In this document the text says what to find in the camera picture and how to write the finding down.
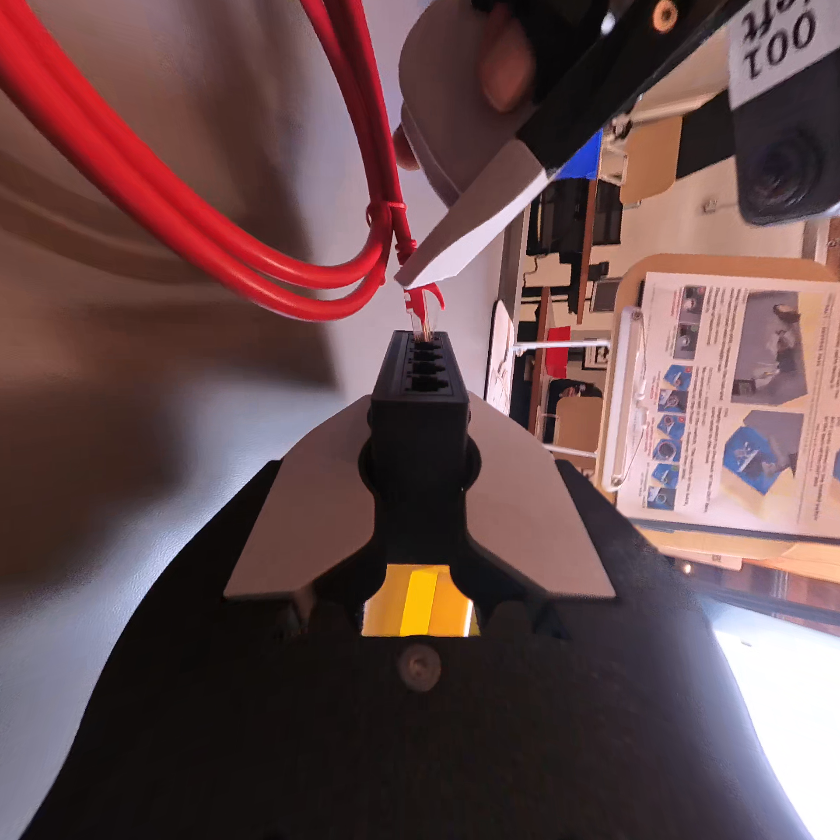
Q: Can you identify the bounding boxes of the white flat sheet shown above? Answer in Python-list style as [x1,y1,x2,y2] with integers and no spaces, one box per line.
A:
[484,299,517,416]

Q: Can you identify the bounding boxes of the black ethernet switch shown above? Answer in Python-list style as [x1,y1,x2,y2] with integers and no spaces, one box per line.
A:
[369,330,475,473]

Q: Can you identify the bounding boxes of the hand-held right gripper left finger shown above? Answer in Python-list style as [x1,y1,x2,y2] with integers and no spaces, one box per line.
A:
[223,394,388,601]

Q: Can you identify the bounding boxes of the white wire stand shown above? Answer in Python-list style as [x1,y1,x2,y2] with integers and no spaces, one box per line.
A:
[514,305,648,492]

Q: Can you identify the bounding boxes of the printed instruction sheet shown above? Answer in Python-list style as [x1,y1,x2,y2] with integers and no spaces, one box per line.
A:
[616,271,840,540]

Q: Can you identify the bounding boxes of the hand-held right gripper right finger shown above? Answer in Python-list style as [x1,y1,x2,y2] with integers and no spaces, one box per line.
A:
[465,392,618,601]

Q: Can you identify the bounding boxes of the red plastic bin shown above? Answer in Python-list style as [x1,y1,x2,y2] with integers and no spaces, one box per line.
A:
[543,325,573,379]

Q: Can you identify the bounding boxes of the person's left hand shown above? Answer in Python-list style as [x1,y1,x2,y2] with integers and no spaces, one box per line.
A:
[392,2,538,172]

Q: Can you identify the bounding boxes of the red ethernet cable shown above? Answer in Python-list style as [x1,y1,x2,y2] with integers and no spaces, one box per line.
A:
[0,0,447,343]

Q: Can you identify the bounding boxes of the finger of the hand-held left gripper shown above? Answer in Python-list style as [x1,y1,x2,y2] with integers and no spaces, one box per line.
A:
[394,138,550,291]

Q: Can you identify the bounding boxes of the wooden chair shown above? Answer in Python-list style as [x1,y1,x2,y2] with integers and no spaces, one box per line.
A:
[619,115,685,206]
[553,395,606,470]

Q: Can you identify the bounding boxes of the blue plastic bin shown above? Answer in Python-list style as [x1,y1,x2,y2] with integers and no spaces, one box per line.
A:
[556,128,605,182]

